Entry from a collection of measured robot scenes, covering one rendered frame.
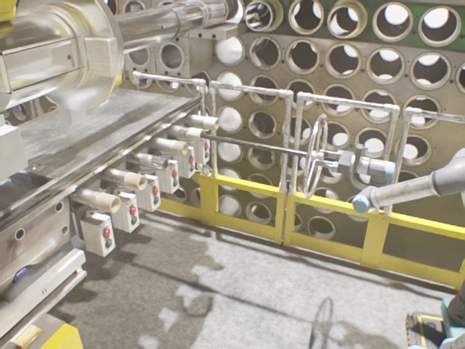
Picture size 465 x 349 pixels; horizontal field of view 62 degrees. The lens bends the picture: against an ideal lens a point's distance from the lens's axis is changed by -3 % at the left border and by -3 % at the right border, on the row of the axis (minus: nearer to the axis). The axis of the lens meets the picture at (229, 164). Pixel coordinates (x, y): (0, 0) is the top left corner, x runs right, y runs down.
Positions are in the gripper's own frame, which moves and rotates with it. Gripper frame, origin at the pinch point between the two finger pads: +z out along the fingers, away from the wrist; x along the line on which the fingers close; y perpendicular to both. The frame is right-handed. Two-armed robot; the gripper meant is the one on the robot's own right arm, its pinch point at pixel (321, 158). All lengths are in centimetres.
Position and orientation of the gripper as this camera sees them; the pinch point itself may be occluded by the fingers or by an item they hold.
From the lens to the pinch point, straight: 182.6
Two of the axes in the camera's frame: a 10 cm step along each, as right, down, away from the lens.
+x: 4.0, -4.7, 7.9
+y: 0.2, 8.6, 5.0
